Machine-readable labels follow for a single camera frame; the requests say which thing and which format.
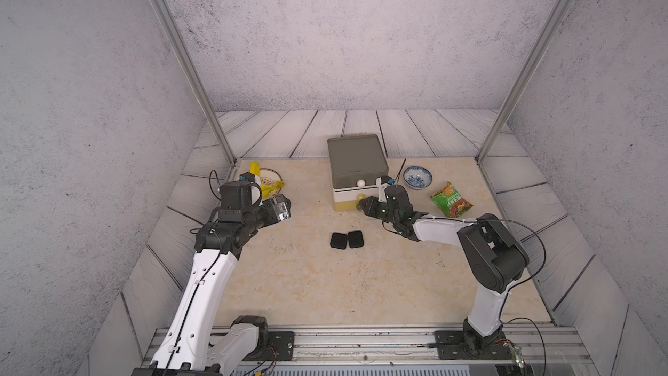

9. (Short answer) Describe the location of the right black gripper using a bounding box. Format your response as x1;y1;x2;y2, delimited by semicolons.
357;196;399;226

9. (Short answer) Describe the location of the black brooch box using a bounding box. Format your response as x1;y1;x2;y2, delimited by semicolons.
347;231;365;249
330;233;348;250

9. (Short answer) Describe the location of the three-tier drawer cabinet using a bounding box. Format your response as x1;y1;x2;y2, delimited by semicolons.
327;134;389;212

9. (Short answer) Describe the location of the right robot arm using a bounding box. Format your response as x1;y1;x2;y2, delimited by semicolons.
357;185;530;360

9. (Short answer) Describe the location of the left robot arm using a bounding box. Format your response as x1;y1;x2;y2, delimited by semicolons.
133;172;292;375

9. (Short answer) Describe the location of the white plate with green rim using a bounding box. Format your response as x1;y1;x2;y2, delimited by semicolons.
248;167;285;202

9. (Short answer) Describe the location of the yellow plastic banana bunch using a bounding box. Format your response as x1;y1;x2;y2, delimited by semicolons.
248;160;286;200

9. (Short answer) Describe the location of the blue white ceramic bowl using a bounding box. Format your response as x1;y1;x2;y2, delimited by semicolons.
403;165;433;190

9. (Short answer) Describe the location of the green snack packet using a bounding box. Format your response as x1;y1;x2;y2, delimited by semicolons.
431;181;473;219

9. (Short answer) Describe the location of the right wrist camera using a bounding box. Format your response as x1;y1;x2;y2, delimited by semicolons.
376;176;395;203

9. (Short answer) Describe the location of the left metal frame post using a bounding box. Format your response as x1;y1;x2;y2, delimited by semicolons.
150;0;237;165

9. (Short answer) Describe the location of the metal frame post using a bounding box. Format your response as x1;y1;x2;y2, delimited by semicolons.
475;0;575;166
150;0;237;165

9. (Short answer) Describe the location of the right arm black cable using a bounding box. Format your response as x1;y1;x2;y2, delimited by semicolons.
380;158;548;376

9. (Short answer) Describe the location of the aluminium mounting rail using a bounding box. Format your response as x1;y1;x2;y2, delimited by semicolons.
233;320;598;375

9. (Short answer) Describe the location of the right metal frame post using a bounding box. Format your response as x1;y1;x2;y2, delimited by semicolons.
475;0;575;166

